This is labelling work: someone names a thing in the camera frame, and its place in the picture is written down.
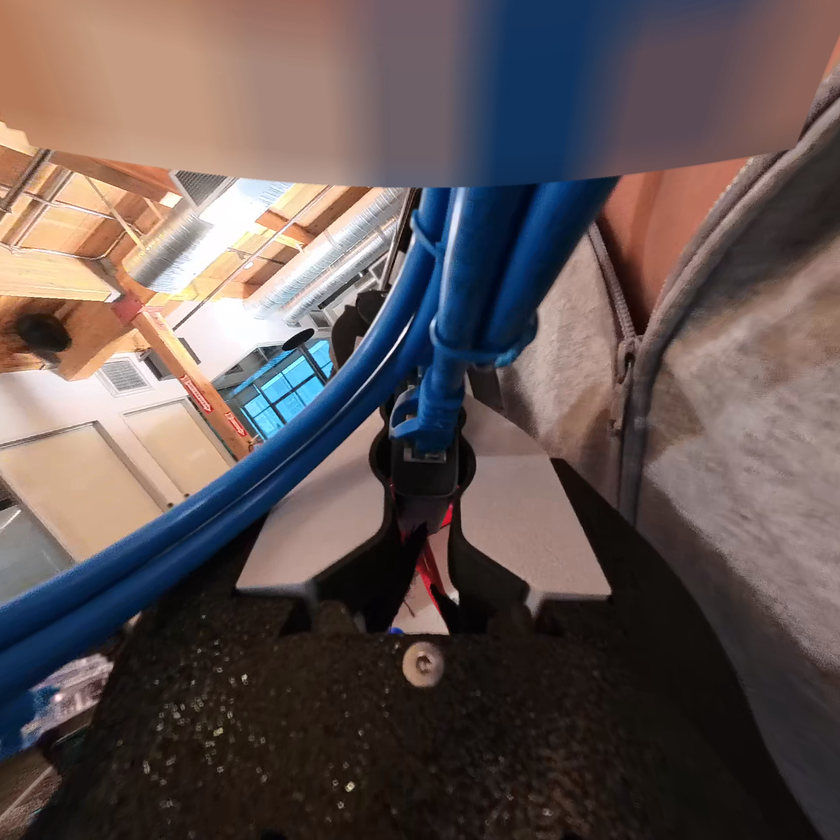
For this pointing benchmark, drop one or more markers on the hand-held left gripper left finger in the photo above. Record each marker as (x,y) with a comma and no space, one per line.
(315,544)

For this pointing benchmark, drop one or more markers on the wooden support post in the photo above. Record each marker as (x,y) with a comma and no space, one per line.
(177,367)

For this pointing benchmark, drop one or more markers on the black round beam fixture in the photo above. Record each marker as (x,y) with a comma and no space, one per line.
(40,334)

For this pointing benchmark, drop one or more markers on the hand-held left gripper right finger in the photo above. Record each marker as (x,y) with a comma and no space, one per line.
(525,525)

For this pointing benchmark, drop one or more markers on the large grid window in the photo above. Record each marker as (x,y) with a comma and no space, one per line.
(289,387)

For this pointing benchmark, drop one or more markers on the white wall air vent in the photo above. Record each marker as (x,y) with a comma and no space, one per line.
(124,376)

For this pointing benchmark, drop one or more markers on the silver ribbed air duct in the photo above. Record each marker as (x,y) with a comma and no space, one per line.
(170,256)
(328,256)
(348,289)

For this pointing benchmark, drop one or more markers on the white door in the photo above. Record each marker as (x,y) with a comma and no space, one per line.
(177,446)
(79,485)

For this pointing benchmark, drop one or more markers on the black ethernet adapter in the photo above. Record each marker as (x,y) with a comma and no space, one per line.
(423,482)

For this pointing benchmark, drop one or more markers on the black round disc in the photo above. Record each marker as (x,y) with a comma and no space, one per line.
(298,340)

